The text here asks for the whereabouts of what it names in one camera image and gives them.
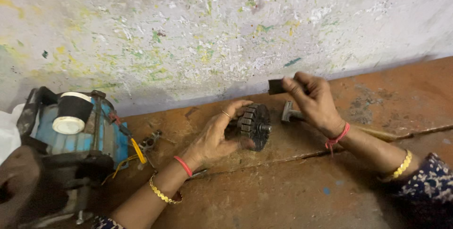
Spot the person's right hand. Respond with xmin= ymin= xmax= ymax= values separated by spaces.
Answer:
xmin=282 ymin=71 xmax=346 ymax=138

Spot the person's left hand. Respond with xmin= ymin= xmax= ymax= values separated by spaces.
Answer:
xmin=181 ymin=100 xmax=255 ymax=173

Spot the small dark rectangular block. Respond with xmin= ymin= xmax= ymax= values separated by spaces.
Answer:
xmin=268 ymin=78 xmax=296 ymax=96

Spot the dark metal motor rotor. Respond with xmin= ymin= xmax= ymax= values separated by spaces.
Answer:
xmin=226 ymin=103 xmax=273 ymax=152

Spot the thin grey metal tool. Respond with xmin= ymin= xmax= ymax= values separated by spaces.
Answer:
xmin=190 ymin=168 xmax=209 ymax=179

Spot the red thread wristband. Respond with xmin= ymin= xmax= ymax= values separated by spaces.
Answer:
xmin=325 ymin=122 xmax=351 ymax=157
xmin=173 ymin=156 xmax=194 ymax=177

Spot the gold beaded bangle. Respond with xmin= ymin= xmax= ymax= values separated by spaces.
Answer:
xmin=377 ymin=150 xmax=413 ymax=182
xmin=149 ymin=173 xmax=184 ymax=205

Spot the blue electric motor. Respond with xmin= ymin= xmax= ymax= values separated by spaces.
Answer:
xmin=17 ymin=87 xmax=130 ymax=228

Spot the blue floral sleeve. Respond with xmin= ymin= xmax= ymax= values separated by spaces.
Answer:
xmin=91 ymin=216 xmax=125 ymax=229
xmin=394 ymin=153 xmax=453 ymax=206

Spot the black and white capacitor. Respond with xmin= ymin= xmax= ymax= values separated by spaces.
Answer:
xmin=52 ymin=92 xmax=94 ymax=135

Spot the dark brown rounded lump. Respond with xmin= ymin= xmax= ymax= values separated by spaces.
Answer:
xmin=0 ymin=145 xmax=42 ymax=229

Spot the white cloth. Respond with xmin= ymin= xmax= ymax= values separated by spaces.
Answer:
xmin=0 ymin=103 xmax=26 ymax=166

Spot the grey hammer with wooden handle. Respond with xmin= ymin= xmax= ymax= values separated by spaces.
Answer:
xmin=281 ymin=101 xmax=400 ymax=143

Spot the small grey metal bracket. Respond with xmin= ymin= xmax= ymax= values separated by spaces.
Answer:
xmin=138 ymin=130 xmax=163 ymax=153

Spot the yellow wire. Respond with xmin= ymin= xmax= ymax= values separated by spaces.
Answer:
xmin=102 ymin=138 xmax=147 ymax=185

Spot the red wire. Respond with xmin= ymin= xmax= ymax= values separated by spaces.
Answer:
xmin=108 ymin=111 xmax=124 ymax=127

